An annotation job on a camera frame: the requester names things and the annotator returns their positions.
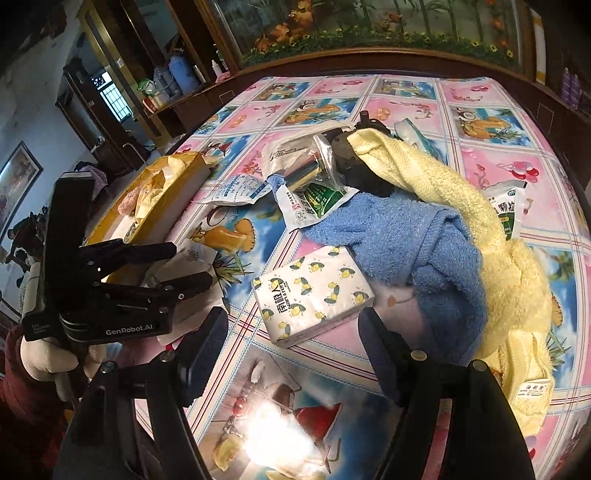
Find barred window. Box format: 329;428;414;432
95;71;127;123

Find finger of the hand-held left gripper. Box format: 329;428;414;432
78;240;178;278
99;271;214;304

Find purple cushioned chair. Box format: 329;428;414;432
74;161;107;185

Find yellow plastic bag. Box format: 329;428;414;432
134;154;204;217

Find teal tissue pack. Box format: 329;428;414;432
392;119;446;162

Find white yellow striped cloth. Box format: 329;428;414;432
531;9;549;84

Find painted glass cabinet panel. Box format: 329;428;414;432
194;0;532;77

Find person's left hand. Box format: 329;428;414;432
18;342;108;383

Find person's left forearm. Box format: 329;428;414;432
0;323;79;467

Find white paper packet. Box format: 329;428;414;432
143;240;227;324

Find blue thermos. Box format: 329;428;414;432
168;55;201;93

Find yellow cardboard box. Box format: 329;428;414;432
85;152;213;287

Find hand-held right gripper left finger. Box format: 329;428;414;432
60;307;230;480

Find clear plastic bottle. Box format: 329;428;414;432
152;67;181;97

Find pink soft item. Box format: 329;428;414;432
117;187;144;215

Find lemon print tissue pack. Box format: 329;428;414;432
252;244;376;349

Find white blue sachet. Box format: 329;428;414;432
196;175;273;206

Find black metal machine part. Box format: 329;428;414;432
330;111;416;197

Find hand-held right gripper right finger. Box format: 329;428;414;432
358;307;532;480

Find clear plastic bag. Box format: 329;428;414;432
261;127;352;192

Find printed tablecloth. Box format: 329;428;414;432
88;74;591;480

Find blue towel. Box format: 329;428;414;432
268;178;485;333

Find yellow towel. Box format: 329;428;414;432
346;128;555;437

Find green white medicine packet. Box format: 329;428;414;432
276;178;358;230
485;180;529;241

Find framed wall picture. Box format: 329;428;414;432
0;141;44;236

